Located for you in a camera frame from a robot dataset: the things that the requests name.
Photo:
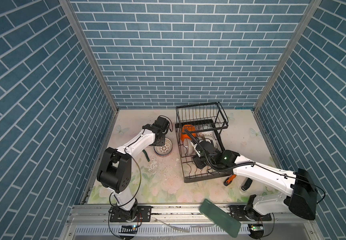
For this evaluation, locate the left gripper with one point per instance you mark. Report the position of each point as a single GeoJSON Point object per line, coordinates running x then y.
{"type": "Point", "coordinates": [162, 140]}

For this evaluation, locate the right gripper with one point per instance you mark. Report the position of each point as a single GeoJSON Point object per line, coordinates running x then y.
{"type": "Point", "coordinates": [196, 161]}

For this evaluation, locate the cream bowl striped outside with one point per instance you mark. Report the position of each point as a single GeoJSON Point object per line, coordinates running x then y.
{"type": "Point", "coordinates": [213, 141]}

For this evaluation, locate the orange plastic bowl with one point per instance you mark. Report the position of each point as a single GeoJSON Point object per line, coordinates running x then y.
{"type": "Point", "coordinates": [187, 130]}

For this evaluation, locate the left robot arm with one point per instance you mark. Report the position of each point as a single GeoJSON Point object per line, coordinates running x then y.
{"type": "Point", "coordinates": [115, 170]}

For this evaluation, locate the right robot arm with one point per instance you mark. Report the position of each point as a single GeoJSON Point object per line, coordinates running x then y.
{"type": "Point", "coordinates": [297, 193]}

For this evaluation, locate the black and white marker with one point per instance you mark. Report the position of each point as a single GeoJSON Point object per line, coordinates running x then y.
{"type": "Point", "coordinates": [246, 184]}

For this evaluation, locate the dark green rectangular tray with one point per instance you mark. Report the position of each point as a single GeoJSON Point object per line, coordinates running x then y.
{"type": "Point", "coordinates": [220, 218]}

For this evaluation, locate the black wire dish rack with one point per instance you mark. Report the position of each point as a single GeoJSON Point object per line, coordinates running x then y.
{"type": "Point", "coordinates": [205, 117]}

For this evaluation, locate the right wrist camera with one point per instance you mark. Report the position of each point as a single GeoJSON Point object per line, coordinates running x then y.
{"type": "Point", "coordinates": [197, 149]}

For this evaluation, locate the orange handled screwdriver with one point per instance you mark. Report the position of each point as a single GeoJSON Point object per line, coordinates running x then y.
{"type": "Point", "coordinates": [229, 180]}

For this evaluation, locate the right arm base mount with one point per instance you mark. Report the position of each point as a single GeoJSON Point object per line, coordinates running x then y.
{"type": "Point", "coordinates": [247, 213]}

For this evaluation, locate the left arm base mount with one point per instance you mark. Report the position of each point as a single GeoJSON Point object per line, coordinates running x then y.
{"type": "Point", "coordinates": [118, 215]}

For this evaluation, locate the aluminium front rail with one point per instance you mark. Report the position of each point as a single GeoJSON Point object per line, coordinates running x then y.
{"type": "Point", "coordinates": [92, 214]}

